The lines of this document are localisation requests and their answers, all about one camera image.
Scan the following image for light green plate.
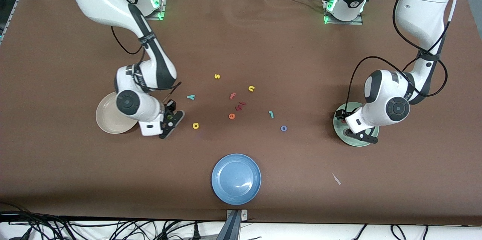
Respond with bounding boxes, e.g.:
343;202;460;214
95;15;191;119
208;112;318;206
333;102;380;147

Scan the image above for beige brown plate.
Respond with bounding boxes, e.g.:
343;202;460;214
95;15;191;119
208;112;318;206
95;91;140;134

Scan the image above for blue plate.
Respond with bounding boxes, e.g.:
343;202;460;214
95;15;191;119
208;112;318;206
211;153;262;206

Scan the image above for brown table cover sheet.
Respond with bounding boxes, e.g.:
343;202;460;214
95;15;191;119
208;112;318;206
0;0;482;226

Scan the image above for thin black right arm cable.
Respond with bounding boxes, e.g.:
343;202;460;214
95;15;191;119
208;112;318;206
140;81;183;102

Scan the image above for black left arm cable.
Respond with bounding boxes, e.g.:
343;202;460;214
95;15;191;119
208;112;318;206
348;0;459;114

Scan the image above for long black right arm cable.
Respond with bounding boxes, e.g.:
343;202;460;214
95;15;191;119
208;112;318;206
110;26;146;56

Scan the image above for metal mounting bracket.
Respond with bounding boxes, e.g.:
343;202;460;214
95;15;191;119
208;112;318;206
217;209;249;240

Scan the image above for tangled black floor cables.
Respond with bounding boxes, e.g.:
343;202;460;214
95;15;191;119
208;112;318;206
0;202;226;240

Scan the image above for aluminium frame rail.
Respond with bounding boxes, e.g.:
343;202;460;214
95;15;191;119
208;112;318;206
457;0;482;33
0;0;38;45

